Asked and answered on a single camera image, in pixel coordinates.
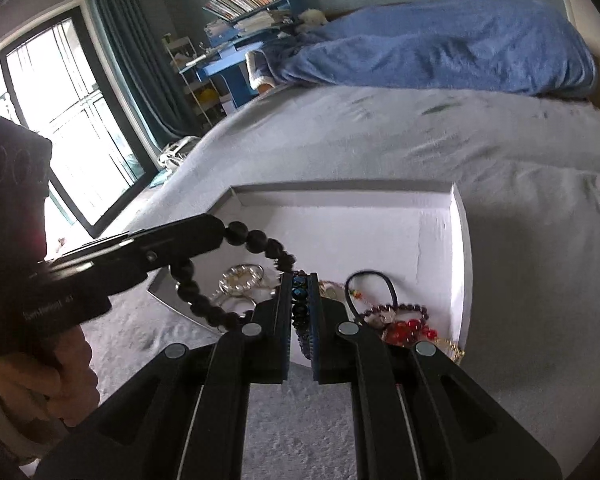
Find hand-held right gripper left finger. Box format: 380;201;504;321
32;272;296;480

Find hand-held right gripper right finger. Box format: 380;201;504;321
307;272;563;480

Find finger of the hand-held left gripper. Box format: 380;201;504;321
45;214;227;293

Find blue crystal bracelet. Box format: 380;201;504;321
291;271;317;360

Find silver metal bangle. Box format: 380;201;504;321
211;289;258;313

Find black bead bracelet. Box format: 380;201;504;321
171;221;298;332

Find white cardboard tray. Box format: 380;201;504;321
147;182;473;366

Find person's left forearm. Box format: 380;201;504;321
0;352;48;467

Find person's left hand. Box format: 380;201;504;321
0;324;102;429

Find glass balcony door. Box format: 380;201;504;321
0;1;151;240

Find white shelf rack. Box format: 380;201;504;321
161;34;222;132

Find blue wooden desk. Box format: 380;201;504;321
179;0;303;110

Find teal curtain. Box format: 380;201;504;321
81;0;203;162

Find stack of papers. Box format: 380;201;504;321
204;9;283;38

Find blue fleece blanket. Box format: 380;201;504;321
247;0;600;100

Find silver bead bracelet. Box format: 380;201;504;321
219;263;267;295

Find dark hair tie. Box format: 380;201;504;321
344;270;400;322

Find purple bead bracelet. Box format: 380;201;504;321
358;302;431;332

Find red bead bracelet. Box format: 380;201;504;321
383;319;440;346

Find gold chain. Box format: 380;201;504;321
432;336;467;365

